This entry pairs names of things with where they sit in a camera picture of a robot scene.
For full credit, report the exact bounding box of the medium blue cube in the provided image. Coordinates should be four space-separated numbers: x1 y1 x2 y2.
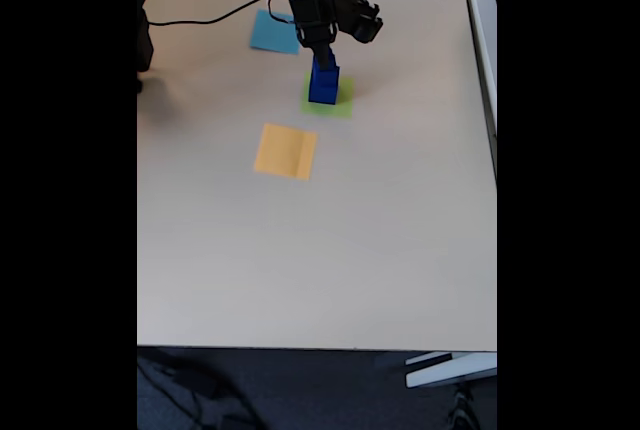
310 59 342 87

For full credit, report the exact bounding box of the large blue cube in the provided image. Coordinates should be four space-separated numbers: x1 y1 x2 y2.
307 67 342 105

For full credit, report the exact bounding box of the blue paper square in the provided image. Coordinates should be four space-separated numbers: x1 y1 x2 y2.
248 9 302 56

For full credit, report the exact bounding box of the green paper square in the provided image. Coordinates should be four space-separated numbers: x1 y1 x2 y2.
298 71 356 120

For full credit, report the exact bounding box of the orange paper square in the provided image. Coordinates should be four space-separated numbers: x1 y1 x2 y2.
252 123 319 182

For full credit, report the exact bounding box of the white neighbouring desk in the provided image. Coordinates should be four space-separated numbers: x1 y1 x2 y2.
458 0 498 184

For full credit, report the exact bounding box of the white table foot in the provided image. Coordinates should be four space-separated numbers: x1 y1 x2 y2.
404 350 498 389

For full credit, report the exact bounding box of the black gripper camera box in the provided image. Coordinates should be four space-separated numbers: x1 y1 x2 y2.
329 0 385 44

